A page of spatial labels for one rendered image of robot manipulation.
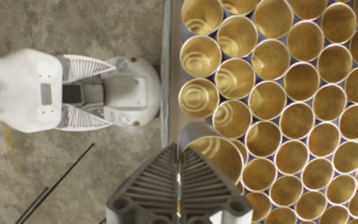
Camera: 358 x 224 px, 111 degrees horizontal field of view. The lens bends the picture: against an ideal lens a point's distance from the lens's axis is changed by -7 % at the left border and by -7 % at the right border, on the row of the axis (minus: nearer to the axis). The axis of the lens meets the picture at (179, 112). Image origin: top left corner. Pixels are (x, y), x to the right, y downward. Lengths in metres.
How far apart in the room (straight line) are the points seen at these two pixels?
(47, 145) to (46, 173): 0.37
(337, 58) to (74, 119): 0.50
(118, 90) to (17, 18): 1.42
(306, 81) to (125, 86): 1.07
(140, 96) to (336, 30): 1.04
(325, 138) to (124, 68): 1.08
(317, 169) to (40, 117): 0.50
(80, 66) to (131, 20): 1.35
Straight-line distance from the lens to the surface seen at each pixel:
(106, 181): 1.92
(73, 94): 0.86
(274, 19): 0.36
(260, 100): 0.36
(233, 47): 0.34
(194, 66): 0.31
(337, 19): 0.42
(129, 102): 1.16
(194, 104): 0.31
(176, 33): 0.34
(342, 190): 0.48
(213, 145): 0.23
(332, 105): 0.39
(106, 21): 1.70
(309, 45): 0.37
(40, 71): 0.23
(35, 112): 0.23
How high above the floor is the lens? 1.38
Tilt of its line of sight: 81 degrees down
